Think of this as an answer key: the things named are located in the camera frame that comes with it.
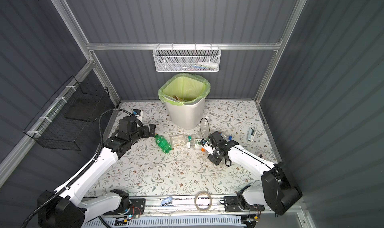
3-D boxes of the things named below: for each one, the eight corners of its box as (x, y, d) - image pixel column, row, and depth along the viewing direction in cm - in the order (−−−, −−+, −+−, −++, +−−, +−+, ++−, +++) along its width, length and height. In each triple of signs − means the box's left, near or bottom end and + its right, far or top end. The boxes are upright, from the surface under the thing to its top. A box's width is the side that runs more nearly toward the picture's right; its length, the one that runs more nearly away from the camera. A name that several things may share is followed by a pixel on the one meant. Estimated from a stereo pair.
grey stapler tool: (246, 139, 100) (247, 138, 98) (249, 129, 105) (250, 127, 103) (254, 142, 98) (255, 140, 97) (255, 131, 104) (257, 129, 102)
